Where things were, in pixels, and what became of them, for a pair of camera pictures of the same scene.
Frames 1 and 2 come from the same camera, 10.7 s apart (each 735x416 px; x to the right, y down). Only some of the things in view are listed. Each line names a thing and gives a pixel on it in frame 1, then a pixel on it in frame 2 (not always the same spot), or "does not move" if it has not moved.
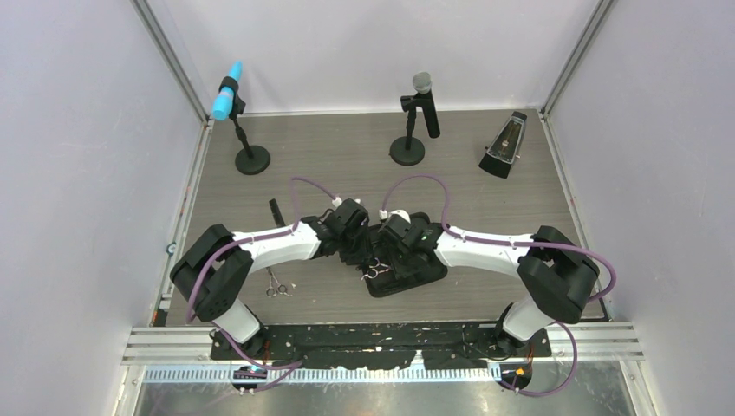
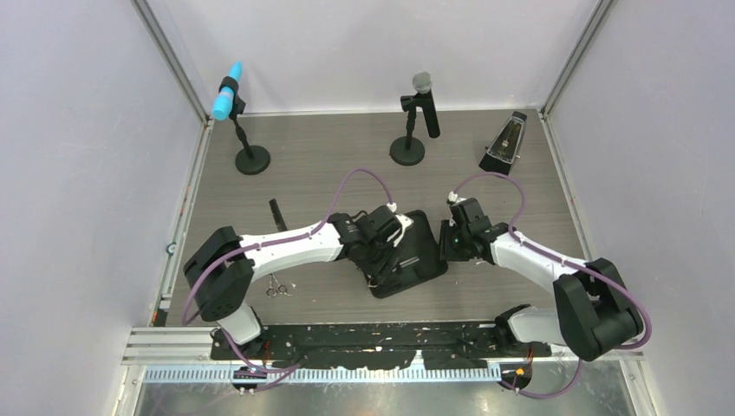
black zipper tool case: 393,271 does not move
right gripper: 391,249 → 445,252
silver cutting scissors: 275,287 does not move
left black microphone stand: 252,159 does not move
